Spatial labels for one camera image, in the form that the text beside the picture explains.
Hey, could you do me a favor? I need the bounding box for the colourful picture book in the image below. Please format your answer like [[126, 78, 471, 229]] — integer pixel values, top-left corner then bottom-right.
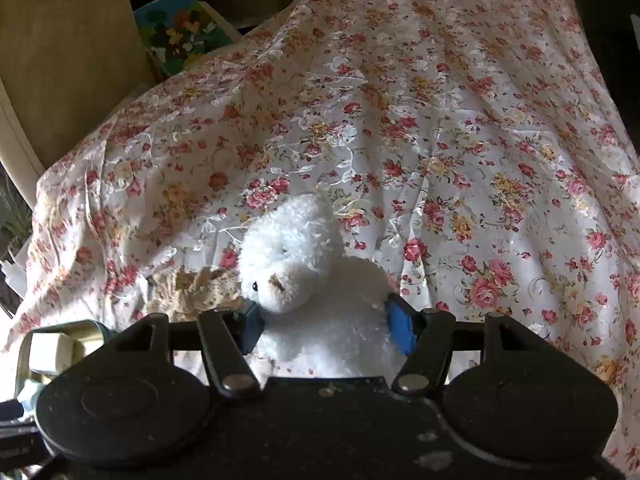
[[134, 0, 242, 79]]

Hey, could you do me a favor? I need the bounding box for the gold metal tin box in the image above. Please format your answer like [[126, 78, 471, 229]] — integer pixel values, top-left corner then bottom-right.
[[14, 320, 117, 396]]

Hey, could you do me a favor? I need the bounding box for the white tissue pack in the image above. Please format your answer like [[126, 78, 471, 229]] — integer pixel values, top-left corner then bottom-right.
[[28, 333, 80, 376]]

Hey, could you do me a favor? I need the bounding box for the potted green plant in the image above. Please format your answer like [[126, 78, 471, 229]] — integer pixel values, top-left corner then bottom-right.
[[1, 168, 32, 259]]

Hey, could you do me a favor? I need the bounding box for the white teddy bear plush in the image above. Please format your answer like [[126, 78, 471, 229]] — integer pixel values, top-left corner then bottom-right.
[[238, 193, 406, 384]]

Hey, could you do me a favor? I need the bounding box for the floral pink bedspread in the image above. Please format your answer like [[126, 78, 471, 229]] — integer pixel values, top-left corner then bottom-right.
[[1, 0, 639, 476]]

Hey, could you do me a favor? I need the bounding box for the beige crochet lace doily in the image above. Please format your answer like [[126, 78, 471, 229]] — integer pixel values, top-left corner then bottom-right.
[[144, 266, 243, 323]]

